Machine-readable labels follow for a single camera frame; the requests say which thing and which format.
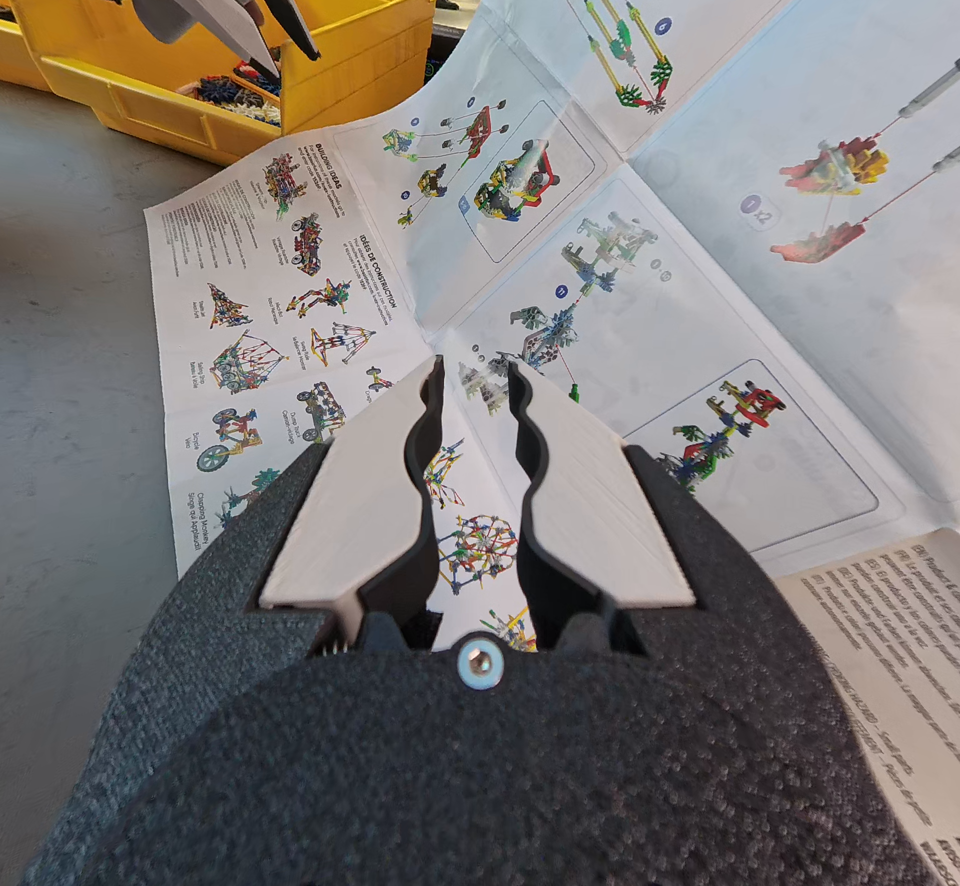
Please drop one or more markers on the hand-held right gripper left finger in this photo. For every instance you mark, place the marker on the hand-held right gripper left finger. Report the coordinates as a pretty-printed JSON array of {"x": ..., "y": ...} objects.
[{"x": 338, "y": 526}]

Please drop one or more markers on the pile of toy pieces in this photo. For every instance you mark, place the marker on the pile of toy pieces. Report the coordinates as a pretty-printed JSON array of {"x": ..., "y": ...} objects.
[{"x": 225, "y": 94}]

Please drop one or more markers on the yellow plastic bin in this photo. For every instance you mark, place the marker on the yellow plastic bin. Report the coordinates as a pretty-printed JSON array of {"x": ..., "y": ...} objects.
[{"x": 345, "y": 46}]

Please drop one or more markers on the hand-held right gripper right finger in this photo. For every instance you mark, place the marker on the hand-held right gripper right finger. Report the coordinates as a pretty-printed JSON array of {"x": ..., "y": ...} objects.
[{"x": 615, "y": 526}]

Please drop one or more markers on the printed instruction sheet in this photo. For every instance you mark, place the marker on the printed instruction sheet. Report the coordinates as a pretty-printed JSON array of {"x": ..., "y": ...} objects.
[{"x": 720, "y": 106}]

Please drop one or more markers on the grey desk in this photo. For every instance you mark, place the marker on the grey desk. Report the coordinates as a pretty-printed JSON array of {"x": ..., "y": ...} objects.
[{"x": 75, "y": 451}]

